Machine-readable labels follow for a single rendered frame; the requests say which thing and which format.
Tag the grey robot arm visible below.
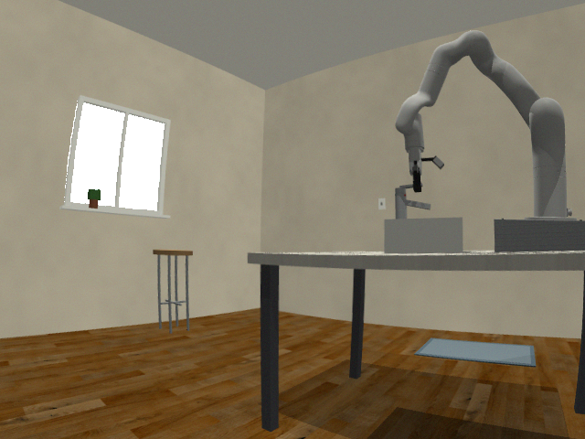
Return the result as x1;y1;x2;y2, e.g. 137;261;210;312
395;30;577;220

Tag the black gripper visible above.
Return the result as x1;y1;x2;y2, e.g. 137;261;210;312
407;147;424;192

